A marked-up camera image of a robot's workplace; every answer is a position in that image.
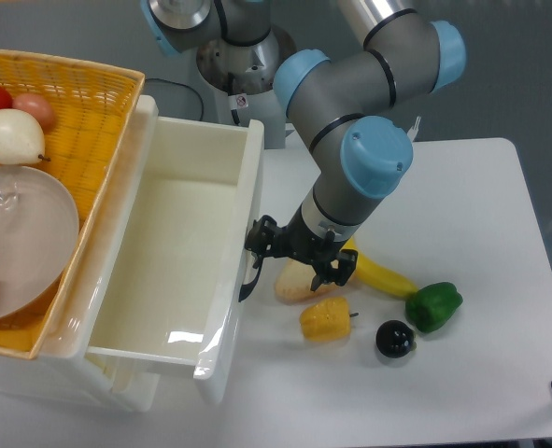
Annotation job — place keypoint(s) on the white drawer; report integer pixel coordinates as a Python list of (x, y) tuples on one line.
[(171, 307)]

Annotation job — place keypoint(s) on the pink peach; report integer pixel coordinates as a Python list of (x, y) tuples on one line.
[(38, 107)]

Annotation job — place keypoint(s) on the yellow wicker basket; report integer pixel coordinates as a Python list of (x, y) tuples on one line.
[(93, 103)]

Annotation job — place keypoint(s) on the yellow bell pepper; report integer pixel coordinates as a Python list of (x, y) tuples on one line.
[(326, 321)]

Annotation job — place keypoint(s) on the white pear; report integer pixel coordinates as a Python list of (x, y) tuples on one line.
[(22, 140)]

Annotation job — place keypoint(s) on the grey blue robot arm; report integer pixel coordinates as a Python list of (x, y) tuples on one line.
[(336, 108)]

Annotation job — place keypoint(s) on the black top drawer handle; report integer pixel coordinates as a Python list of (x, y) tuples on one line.
[(247, 288)]

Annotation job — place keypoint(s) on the green bell pepper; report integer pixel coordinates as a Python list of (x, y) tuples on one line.
[(432, 306)]

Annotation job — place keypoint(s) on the dark purple mangosteen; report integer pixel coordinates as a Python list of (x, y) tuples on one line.
[(394, 339)]

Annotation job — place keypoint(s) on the bread slice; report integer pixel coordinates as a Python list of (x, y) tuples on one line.
[(293, 284)]

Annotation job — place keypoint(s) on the beige plate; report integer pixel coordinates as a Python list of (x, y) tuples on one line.
[(37, 240)]

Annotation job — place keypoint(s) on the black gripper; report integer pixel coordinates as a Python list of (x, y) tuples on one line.
[(331, 264)]

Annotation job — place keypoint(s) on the white drawer cabinet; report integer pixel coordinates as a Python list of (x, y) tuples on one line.
[(65, 369)]

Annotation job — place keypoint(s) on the yellow banana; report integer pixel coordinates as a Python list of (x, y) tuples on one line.
[(380, 277)]

